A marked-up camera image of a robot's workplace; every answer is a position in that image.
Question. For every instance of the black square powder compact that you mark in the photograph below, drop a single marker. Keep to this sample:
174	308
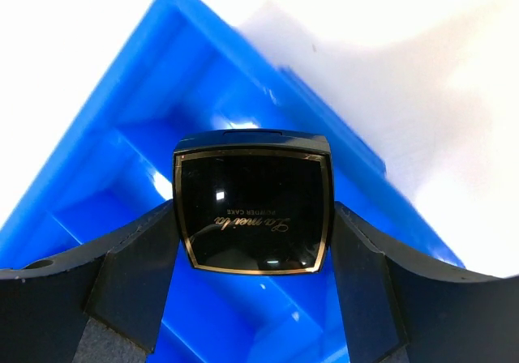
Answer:
254	201

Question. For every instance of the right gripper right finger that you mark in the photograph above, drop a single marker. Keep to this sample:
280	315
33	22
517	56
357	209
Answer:
401	305

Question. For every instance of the blue plastic divided bin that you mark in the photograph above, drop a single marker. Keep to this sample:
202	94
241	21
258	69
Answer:
184	71

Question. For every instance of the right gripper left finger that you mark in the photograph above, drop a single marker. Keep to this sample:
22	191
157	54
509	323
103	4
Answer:
102	301

